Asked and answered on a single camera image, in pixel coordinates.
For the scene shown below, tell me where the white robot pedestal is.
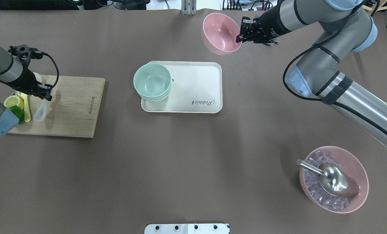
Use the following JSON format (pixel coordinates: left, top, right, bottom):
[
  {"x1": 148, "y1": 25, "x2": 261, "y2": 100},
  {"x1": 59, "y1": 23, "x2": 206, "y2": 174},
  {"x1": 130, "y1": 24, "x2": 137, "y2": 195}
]
[{"x1": 144, "y1": 223, "x2": 230, "y2": 234}]

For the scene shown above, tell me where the green bowl stack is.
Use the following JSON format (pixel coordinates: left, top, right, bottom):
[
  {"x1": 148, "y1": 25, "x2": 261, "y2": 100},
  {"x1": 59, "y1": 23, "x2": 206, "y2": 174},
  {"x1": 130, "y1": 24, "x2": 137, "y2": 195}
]
[{"x1": 133, "y1": 63, "x2": 173, "y2": 101}]

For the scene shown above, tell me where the cream rabbit tray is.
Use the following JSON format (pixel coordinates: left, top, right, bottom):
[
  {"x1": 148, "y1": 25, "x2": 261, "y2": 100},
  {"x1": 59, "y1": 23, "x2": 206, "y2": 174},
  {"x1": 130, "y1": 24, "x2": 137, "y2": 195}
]
[{"x1": 140, "y1": 61, "x2": 223, "y2": 113}]

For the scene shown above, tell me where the wooden cutting board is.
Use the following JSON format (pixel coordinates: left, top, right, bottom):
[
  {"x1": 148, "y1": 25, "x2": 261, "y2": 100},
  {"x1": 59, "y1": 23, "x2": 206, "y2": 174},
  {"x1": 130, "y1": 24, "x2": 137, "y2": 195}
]
[{"x1": 10, "y1": 75, "x2": 105, "y2": 138}]

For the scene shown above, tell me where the pink bowl with ice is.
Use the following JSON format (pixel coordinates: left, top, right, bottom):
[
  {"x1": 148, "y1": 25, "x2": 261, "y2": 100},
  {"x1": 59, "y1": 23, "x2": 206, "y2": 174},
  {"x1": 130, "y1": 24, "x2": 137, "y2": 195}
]
[{"x1": 297, "y1": 146, "x2": 369, "y2": 214}]

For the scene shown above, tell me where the green lime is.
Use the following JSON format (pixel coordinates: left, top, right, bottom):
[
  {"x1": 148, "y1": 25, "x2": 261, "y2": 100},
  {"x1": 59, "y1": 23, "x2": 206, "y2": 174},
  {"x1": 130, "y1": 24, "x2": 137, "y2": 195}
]
[{"x1": 9, "y1": 105, "x2": 24, "y2": 123}]

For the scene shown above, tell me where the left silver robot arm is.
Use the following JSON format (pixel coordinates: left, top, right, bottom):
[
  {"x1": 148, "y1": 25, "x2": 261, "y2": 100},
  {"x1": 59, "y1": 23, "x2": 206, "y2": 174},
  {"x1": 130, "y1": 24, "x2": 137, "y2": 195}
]
[{"x1": 0, "y1": 45, "x2": 56, "y2": 138}]

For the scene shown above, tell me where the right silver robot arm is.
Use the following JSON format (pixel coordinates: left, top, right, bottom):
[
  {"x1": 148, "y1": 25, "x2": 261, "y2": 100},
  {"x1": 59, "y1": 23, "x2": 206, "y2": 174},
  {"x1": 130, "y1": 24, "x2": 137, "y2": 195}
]
[{"x1": 236, "y1": 0, "x2": 387, "y2": 148}]

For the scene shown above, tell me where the metal ice scoop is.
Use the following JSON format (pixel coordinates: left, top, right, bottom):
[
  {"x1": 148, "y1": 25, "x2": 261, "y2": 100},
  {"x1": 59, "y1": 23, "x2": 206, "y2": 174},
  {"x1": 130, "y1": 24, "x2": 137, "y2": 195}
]
[{"x1": 296, "y1": 159, "x2": 357, "y2": 198}]

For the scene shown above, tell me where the lemon half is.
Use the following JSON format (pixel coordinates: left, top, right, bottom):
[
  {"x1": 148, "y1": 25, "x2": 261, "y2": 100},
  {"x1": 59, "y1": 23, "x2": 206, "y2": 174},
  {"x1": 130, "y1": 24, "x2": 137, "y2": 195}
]
[{"x1": 3, "y1": 95, "x2": 24, "y2": 110}]

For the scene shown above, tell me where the yellow plastic spoon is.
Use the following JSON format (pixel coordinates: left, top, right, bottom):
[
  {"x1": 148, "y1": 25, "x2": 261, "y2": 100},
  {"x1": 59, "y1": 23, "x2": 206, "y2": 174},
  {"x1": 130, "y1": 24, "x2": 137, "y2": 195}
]
[{"x1": 19, "y1": 92, "x2": 32, "y2": 122}]

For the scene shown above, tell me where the aluminium frame post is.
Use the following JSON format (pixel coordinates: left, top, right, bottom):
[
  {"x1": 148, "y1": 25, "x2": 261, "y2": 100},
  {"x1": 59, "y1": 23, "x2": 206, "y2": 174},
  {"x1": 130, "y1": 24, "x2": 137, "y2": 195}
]
[{"x1": 181, "y1": 0, "x2": 197, "y2": 15}]

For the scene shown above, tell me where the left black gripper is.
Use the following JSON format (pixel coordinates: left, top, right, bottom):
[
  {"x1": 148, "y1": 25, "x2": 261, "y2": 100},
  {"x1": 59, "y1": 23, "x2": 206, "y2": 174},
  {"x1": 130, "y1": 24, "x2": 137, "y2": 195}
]
[{"x1": 8, "y1": 45, "x2": 52, "y2": 102}]

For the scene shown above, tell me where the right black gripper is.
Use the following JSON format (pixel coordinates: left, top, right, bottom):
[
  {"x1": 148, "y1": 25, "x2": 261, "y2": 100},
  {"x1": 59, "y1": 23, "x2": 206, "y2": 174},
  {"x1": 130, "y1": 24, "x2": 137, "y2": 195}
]
[{"x1": 236, "y1": 9, "x2": 283, "y2": 44}]

